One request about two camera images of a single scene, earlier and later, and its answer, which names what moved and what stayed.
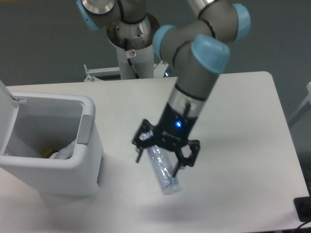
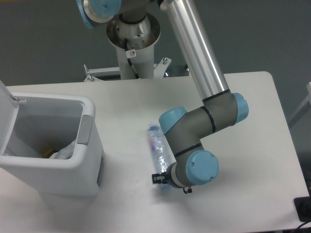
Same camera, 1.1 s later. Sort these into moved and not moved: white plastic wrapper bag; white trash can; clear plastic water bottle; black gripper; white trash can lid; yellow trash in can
Moved: clear plastic water bottle; black gripper
Not moved: white trash can lid; yellow trash in can; white plastic wrapper bag; white trash can
